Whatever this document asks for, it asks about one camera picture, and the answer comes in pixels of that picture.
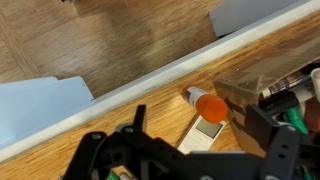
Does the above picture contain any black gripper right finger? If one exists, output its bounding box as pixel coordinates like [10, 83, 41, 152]
[244, 104, 303, 180]

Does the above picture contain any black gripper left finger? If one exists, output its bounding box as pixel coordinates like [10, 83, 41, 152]
[63, 104, 158, 180]

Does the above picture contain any orange capped glue stick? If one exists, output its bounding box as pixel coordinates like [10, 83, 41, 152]
[181, 85, 230, 125]

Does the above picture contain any brown cardboard box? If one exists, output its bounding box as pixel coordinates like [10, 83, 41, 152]
[213, 33, 320, 158]

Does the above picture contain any black case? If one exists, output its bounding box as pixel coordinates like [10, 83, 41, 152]
[259, 92, 299, 117]

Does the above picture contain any green marker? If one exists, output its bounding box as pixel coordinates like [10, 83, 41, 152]
[284, 106, 310, 135]

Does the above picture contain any patterned brown pen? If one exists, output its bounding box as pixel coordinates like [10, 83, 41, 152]
[261, 70, 315, 101]

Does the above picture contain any white marker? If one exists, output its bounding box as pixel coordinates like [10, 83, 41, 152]
[309, 67, 320, 103]

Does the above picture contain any white desk side panel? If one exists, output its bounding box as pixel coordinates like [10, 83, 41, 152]
[0, 76, 95, 152]

